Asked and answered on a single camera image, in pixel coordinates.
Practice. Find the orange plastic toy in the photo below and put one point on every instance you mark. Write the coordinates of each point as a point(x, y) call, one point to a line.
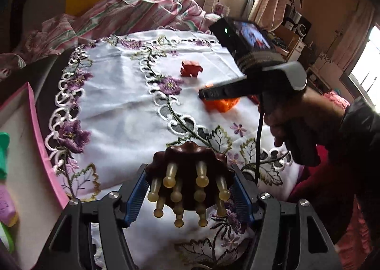
point(221, 106)

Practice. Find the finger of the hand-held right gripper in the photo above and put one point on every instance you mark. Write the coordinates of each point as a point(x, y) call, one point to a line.
point(219, 91)

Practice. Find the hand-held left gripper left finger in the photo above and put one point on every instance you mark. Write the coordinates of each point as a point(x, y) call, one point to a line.
point(138, 198)

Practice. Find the pink carton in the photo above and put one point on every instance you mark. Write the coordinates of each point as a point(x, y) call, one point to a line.
point(222, 10)

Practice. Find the red toy block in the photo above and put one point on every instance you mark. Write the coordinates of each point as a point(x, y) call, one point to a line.
point(191, 68)

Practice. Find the green plastic toy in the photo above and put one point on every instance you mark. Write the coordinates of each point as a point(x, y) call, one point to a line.
point(4, 154)

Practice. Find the embroidered white tablecloth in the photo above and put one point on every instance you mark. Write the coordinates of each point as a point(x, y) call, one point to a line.
point(118, 94)

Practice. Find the pink striped blanket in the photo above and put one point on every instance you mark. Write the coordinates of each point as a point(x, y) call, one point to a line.
point(133, 14)

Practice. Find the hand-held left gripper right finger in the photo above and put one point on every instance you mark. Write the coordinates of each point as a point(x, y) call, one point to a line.
point(242, 198)

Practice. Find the red clothing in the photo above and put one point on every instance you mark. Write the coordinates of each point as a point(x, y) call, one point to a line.
point(326, 198)

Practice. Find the silver stereo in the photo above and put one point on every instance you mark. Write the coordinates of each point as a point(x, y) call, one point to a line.
point(298, 25)

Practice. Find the person's right forearm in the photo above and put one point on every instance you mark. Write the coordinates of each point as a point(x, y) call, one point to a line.
point(362, 139)

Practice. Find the person's right hand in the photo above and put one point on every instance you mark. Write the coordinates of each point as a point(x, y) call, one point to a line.
point(317, 109)

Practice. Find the pink-rimmed white tray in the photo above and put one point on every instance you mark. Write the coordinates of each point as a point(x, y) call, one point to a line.
point(26, 154)

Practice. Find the brown wooden massage comb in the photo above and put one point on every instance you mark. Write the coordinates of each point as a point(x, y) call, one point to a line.
point(190, 160)

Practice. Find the wooden desk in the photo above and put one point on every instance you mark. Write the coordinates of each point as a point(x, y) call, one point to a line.
point(289, 41)

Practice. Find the black headboard panel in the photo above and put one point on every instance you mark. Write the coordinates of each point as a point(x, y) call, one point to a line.
point(19, 11)

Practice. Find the purple plastic toy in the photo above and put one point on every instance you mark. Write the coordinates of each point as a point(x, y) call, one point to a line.
point(7, 204)

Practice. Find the grey headboard panel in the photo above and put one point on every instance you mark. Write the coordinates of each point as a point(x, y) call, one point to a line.
point(44, 8)

